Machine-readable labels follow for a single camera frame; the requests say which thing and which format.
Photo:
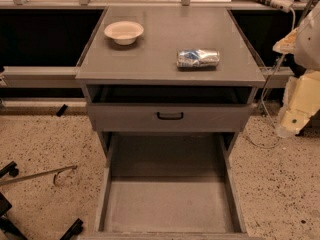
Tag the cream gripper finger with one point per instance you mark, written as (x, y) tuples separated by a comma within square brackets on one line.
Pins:
[(301, 101)]

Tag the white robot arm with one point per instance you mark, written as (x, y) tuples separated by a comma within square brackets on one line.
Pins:
[(304, 42)]

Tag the closed grey drawer front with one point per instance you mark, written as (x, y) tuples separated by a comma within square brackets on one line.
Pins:
[(143, 118)]

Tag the grey drawer cabinet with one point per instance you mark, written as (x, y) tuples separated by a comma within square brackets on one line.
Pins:
[(146, 71)]

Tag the open grey bottom drawer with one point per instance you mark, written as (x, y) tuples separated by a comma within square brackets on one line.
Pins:
[(175, 187)]

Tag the white paper bowl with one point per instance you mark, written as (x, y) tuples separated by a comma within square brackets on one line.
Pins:
[(124, 32)]

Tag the black chair base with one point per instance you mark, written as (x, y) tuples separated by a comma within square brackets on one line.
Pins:
[(45, 208)]

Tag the thin metal rod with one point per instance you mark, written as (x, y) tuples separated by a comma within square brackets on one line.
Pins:
[(33, 176)]

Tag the black drawer handle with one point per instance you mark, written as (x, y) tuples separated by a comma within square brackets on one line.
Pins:
[(170, 116)]

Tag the small black floor bracket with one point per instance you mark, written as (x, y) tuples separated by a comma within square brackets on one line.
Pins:
[(61, 110)]

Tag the grey metal rail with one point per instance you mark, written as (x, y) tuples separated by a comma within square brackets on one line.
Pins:
[(40, 77)]

